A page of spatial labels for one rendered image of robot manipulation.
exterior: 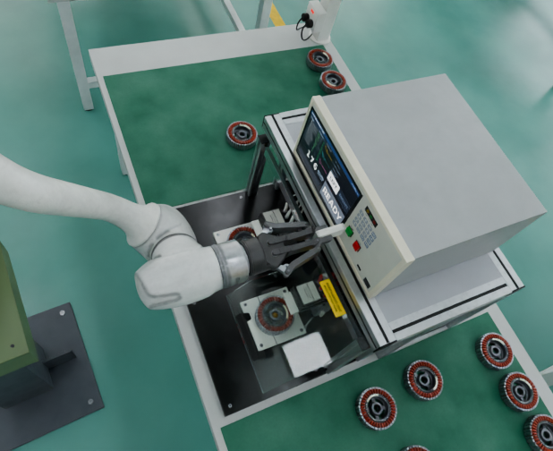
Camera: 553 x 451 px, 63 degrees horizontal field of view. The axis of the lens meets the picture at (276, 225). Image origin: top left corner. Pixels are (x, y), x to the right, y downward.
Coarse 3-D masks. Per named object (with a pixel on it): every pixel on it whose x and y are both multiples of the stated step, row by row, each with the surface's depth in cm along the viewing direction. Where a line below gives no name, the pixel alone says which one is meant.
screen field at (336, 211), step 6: (324, 186) 110; (324, 192) 111; (330, 192) 108; (324, 198) 111; (330, 198) 108; (330, 204) 109; (336, 204) 106; (330, 210) 110; (336, 210) 107; (336, 216) 108; (342, 216) 106; (336, 222) 109
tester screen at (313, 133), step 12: (312, 120) 106; (312, 132) 108; (324, 132) 103; (300, 144) 116; (312, 144) 110; (324, 144) 104; (300, 156) 118; (312, 156) 111; (324, 156) 106; (336, 156) 101; (312, 168) 113; (324, 168) 108; (336, 168) 102; (312, 180) 115; (324, 180) 109; (336, 180) 103; (348, 180) 99; (348, 192) 100
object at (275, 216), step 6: (270, 210) 134; (276, 210) 134; (282, 210) 137; (288, 210) 138; (264, 216) 132; (270, 216) 133; (276, 216) 133; (282, 216) 134; (252, 222) 135; (258, 222) 136; (276, 222) 132; (282, 222) 133; (258, 228) 135; (258, 234) 134
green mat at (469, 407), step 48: (432, 336) 143; (336, 384) 130; (384, 384) 133; (480, 384) 138; (240, 432) 119; (288, 432) 122; (336, 432) 124; (384, 432) 126; (432, 432) 129; (480, 432) 131
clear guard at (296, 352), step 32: (256, 288) 106; (288, 288) 107; (320, 288) 109; (256, 320) 104; (288, 320) 103; (320, 320) 105; (352, 320) 106; (288, 352) 100; (320, 352) 101; (352, 352) 103
